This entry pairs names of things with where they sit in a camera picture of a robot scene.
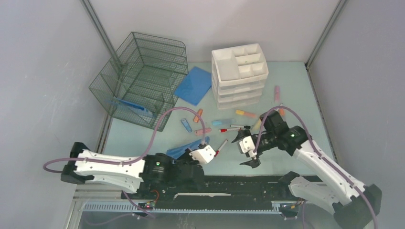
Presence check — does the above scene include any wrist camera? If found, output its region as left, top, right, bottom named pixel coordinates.
left=189, top=145, right=216, bottom=165
left=238, top=137, right=257, bottom=158

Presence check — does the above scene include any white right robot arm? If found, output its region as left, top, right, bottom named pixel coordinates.
left=233, top=110, right=382, bottom=229

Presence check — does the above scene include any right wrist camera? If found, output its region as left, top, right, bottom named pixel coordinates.
left=238, top=137, right=257, bottom=158

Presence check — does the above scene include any white plastic drawer organizer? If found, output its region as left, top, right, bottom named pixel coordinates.
left=212, top=43, right=269, bottom=110

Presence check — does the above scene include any red cap marker lower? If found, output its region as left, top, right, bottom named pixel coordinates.
left=214, top=139, right=228, bottom=157

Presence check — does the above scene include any yellow pink highlighter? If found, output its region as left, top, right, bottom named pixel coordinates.
left=235, top=109, right=257, bottom=118

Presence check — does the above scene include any red cap marker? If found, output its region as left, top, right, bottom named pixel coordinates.
left=214, top=139, right=228, bottom=157
left=219, top=127, right=241, bottom=133

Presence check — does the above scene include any blue transparent correction tape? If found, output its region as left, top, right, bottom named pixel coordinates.
left=181, top=118, right=192, bottom=133

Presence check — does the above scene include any pink correction tape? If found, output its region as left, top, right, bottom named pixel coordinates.
left=194, top=127, right=212, bottom=136

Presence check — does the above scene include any red cap marker upper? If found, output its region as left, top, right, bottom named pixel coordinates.
left=219, top=127, right=241, bottom=133

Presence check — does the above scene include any blue folder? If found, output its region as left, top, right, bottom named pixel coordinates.
left=165, top=136, right=210, bottom=161
left=174, top=67, right=212, bottom=106
left=108, top=98, right=155, bottom=117

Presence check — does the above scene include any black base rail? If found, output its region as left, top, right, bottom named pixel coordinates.
left=74, top=176, right=304, bottom=213

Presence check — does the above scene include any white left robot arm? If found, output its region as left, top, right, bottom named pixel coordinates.
left=61, top=142, right=215, bottom=199

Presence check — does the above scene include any green wire mesh rack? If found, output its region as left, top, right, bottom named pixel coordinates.
left=89, top=32, right=189, bottom=132

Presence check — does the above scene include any orange grey highlighter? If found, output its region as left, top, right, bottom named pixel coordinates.
left=278, top=108, right=285, bottom=117

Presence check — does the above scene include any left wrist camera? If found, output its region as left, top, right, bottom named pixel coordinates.
left=189, top=145, right=216, bottom=165

